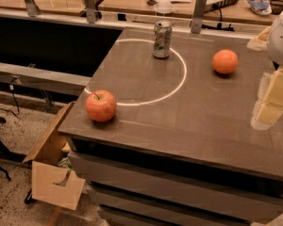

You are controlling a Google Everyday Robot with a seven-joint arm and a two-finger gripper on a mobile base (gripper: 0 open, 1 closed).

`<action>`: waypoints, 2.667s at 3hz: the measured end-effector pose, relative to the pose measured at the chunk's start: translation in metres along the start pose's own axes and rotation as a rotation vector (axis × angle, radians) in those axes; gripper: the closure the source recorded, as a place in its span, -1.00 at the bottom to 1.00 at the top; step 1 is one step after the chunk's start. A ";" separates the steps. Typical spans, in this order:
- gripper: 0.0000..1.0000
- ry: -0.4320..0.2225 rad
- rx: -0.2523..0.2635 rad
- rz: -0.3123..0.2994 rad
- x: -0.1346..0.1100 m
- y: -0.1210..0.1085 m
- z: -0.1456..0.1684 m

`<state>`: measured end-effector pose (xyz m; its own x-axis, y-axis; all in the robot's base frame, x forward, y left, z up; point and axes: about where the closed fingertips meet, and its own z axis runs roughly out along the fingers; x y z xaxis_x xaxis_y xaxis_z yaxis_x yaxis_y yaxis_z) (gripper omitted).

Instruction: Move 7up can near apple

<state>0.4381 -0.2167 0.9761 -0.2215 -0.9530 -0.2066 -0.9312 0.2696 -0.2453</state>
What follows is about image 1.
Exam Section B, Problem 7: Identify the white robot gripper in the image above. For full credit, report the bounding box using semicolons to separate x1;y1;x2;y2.
247;10;283;130

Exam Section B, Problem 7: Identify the green 7up soda can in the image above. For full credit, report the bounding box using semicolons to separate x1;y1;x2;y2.
153;21;172;58

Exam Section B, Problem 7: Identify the red apple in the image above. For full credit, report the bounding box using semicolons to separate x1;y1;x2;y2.
85;89;117;122

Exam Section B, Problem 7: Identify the orange fruit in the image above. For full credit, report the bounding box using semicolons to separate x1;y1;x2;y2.
212;50;239;74

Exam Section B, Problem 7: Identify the white blue bowl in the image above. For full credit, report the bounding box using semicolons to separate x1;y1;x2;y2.
248;1;272;16

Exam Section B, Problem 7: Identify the dark mesh cup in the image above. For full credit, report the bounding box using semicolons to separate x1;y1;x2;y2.
270;0;283;15

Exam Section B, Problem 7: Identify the clear plastic cup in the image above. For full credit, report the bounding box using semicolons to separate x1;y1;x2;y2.
154;1;175;15

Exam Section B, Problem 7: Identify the grey drawer cabinet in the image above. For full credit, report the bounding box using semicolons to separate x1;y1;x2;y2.
68;147;283;226

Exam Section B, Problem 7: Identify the open cardboard box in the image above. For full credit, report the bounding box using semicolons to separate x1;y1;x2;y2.
23;103;85;210

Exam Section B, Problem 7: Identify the metal bracket post right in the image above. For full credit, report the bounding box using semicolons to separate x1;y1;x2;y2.
191;0;207;34

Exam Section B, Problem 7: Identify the metal bracket post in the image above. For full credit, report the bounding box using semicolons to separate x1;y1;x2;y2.
84;0;96;24
24;0;40;17
191;0;207;34

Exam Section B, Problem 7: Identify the metal bracket post middle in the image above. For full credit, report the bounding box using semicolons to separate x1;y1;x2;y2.
84;0;96;24

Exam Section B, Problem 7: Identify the grey metal rail beam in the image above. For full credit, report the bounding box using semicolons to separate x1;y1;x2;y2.
0;63;91;96

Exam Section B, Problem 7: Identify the metal bracket post left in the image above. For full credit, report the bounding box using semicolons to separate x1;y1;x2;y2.
24;0;40;17

